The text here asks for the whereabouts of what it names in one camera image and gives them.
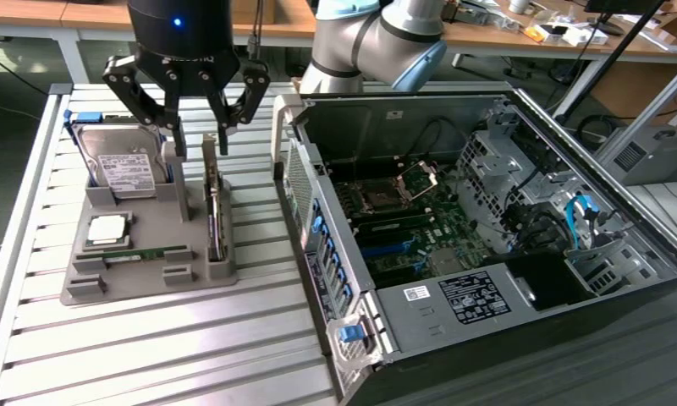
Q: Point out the metal socket cover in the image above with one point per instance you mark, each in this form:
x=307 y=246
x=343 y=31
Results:
x=419 y=179

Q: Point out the grey chipset heatsink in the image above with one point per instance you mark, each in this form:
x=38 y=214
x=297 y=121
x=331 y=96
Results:
x=447 y=261

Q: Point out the grey parts rack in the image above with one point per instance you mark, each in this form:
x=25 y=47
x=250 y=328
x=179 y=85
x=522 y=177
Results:
x=151 y=230

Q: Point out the open grey PC case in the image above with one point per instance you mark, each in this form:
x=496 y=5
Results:
x=301 y=169

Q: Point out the metal drive cage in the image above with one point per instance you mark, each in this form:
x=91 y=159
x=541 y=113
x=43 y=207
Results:
x=488 y=162

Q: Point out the black tripod pole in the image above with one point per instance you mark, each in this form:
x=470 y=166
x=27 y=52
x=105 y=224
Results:
x=609 y=59

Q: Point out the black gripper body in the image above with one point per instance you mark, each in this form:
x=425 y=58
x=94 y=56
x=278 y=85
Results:
x=179 y=38

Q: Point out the green motherboard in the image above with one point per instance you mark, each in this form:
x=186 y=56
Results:
x=457 y=228

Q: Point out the hard disk in blue caddy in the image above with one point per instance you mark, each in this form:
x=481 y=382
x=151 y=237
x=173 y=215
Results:
x=118 y=148

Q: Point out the blue case latch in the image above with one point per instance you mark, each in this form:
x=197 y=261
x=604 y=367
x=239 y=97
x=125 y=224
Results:
x=349 y=334

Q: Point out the black monitor with stand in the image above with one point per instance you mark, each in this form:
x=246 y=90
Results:
x=609 y=27

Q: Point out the black RAM stick in slot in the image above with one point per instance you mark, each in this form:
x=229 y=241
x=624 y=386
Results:
x=394 y=224

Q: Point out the CPU socket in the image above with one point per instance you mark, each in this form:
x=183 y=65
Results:
x=379 y=196

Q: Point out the metal disk bay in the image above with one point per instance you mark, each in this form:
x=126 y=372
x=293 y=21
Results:
x=614 y=270

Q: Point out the white cup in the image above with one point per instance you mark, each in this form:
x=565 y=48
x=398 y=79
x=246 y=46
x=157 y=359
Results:
x=520 y=5

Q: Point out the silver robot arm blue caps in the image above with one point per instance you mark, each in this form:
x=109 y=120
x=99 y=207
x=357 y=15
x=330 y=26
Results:
x=371 y=38

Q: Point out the grey metal device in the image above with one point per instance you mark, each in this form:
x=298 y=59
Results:
x=482 y=12

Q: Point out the green RAM stick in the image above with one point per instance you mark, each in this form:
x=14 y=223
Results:
x=141 y=254

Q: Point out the white small box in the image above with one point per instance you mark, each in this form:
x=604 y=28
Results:
x=586 y=38

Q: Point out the grey power supply unit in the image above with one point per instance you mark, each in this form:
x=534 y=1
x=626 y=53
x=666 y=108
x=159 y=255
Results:
x=427 y=304

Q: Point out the silver CPU chip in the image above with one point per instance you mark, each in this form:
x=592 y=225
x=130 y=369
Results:
x=105 y=230

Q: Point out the aluminium profile frame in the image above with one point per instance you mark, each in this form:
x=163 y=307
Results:
x=662 y=99

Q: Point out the black graphics card metal bracket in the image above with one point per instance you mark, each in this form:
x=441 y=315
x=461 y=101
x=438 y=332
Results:
x=214 y=211

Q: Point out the wooden desk white legs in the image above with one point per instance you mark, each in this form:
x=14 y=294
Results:
x=33 y=17

